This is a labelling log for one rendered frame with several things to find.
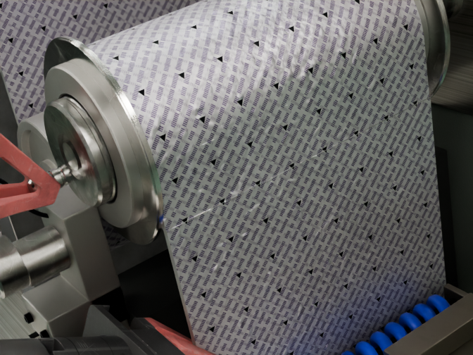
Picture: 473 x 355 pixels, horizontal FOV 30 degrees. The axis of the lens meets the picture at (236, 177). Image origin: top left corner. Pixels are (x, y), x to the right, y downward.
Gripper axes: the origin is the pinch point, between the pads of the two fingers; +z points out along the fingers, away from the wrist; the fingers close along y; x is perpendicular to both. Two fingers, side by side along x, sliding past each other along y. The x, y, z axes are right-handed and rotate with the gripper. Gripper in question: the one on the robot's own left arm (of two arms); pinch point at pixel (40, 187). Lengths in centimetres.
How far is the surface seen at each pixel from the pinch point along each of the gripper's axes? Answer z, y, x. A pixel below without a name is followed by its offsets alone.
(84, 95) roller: -1.6, 3.5, 7.0
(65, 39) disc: -2.4, 0.5, 9.7
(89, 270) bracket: 5.7, 0.7, -4.9
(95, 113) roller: -1.1, 4.5, 6.3
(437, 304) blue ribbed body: 30.5, 12.2, 0.8
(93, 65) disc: -2.2, 4.1, 8.9
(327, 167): 15.8, 8.9, 8.0
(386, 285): 26.7, 9.8, 0.8
